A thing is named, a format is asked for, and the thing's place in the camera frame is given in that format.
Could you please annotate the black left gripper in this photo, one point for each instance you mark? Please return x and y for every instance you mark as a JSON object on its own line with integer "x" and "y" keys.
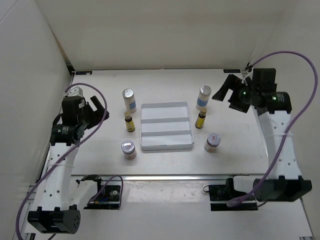
{"x": 100, "y": 110}

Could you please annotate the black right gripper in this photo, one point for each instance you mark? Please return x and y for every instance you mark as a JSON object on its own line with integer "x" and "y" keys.
{"x": 232, "y": 82}

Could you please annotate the tall blue-label shaker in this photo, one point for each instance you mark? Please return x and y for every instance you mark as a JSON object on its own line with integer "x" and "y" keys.
{"x": 203, "y": 97}
{"x": 129, "y": 100}

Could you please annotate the yellow-label sauce bottle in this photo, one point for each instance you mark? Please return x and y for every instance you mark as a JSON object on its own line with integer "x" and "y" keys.
{"x": 199, "y": 123}
{"x": 130, "y": 126}

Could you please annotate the white-lid spice jar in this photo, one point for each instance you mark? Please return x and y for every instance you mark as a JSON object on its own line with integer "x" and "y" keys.
{"x": 129, "y": 150}
{"x": 212, "y": 142}

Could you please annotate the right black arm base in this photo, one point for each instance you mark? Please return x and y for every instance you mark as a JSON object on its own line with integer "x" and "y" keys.
{"x": 219, "y": 194}

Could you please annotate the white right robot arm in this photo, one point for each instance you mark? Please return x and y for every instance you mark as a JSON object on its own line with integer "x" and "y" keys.
{"x": 272, "y": 109}

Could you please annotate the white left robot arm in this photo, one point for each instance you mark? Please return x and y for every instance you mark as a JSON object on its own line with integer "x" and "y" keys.
{"x": 59, "y": 209}

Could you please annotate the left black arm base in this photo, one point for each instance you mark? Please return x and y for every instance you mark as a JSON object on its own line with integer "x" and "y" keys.
{"x": 105, "y": 195}

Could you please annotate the white divided tray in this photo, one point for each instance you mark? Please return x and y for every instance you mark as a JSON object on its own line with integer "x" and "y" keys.
{"x": 166, "y": 126}

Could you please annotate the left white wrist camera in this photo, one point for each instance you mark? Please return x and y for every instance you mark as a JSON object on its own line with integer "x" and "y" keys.
{"x": 74, "y": 92}

